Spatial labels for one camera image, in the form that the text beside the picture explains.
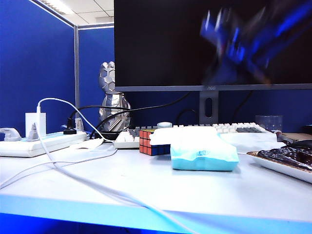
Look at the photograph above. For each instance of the large grey plug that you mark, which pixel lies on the large grey plug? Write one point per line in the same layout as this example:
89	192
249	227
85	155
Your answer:
11	135

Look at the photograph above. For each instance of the white power strip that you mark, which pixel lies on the white power strip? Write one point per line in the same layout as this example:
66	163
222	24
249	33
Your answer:
36	147

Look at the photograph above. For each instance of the white cloth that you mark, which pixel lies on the white cloth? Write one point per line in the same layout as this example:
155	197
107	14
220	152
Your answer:
253	141

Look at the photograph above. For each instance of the white charger adapter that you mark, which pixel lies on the white charger adapter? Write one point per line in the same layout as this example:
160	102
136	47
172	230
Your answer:
30	122

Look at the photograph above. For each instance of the small grey plug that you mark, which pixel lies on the small grey plug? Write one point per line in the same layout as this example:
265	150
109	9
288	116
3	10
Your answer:
33	134

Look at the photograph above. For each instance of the dark glossy food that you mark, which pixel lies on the dark glossy food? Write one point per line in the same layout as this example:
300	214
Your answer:
280	156

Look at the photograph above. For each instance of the white plate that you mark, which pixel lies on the white plate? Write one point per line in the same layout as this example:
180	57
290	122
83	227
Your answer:
275	165

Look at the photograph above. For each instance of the white and grey keyboard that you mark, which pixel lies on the white and grey keyboard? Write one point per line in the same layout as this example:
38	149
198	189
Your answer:
126	139

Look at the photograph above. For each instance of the brown flat box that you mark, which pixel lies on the brown flat box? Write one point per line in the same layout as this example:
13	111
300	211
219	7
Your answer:
295	136

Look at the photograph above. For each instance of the grey monitor stand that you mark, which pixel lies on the grey monitor stand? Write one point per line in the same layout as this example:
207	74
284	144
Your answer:
202	107

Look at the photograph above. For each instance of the colourful Rubik's cube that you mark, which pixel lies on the colourful Rubik's cube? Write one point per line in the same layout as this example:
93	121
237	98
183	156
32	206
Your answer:
146	145

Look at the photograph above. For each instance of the white tissue packet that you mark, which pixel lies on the white tissue packet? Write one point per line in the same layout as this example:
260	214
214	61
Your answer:
175	135

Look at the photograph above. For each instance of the black computer mouse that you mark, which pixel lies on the black computer mouse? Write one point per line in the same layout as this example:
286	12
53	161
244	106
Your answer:
301	143

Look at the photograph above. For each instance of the silver faceted figurine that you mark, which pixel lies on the silver faceted figurine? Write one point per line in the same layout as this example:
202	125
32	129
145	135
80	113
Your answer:
107	75

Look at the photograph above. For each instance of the sky blue wet wipes packet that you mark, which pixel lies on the sky blue wet wipes packet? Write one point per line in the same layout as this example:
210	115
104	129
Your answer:
202	161

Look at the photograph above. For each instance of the black AOC computer monitor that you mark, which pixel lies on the black AOC computer monitor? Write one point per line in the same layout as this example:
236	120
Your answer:
158	44

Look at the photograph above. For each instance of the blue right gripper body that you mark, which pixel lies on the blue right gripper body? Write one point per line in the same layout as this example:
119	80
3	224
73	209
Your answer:
226	44

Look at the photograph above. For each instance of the aluminium partition post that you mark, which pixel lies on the aluminium partition post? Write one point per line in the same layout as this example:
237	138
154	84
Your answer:
76	68

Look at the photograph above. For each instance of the clear plastic cup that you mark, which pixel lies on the clear plastic cup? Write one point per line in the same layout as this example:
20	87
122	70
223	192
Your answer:
268	123

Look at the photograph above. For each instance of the pale grey plug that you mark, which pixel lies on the pale grey plug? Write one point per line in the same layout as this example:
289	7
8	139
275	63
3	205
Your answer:
79	124

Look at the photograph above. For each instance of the crumpled white paper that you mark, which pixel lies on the crumpled white paper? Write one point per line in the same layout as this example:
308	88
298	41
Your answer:
85	144

